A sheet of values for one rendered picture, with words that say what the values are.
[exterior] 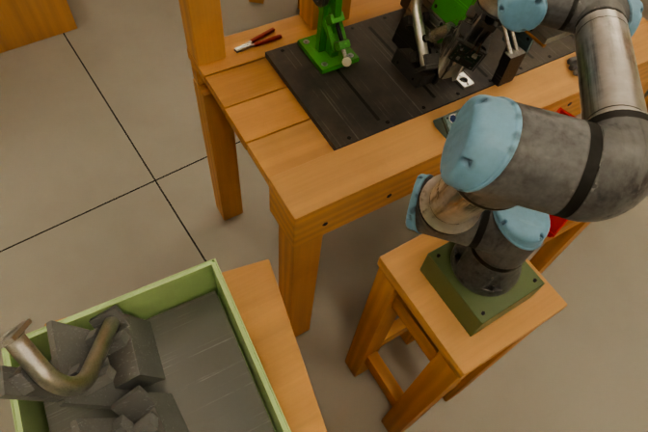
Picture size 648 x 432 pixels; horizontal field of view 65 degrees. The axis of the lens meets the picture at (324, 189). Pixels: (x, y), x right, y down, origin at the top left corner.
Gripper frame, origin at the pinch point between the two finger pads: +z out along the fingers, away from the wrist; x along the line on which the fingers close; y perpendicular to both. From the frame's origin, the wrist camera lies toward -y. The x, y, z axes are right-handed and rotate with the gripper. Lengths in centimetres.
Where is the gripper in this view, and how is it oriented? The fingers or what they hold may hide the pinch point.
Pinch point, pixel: (445, 71)
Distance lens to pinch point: 122.9
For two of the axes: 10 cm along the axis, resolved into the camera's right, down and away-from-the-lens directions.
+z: -3.1, 5.0, 8.1
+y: -3.5, 7.3, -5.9
